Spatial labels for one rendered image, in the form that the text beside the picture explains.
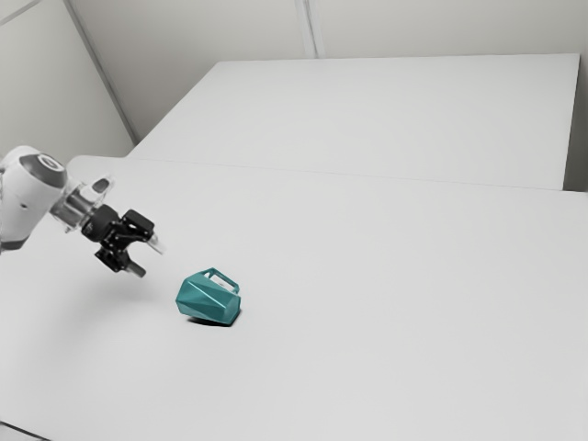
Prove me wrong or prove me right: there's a teal faceted mug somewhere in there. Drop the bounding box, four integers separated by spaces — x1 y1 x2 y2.
175 266 243 327

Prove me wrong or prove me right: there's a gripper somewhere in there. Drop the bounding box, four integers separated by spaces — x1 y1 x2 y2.
80 204 166 278

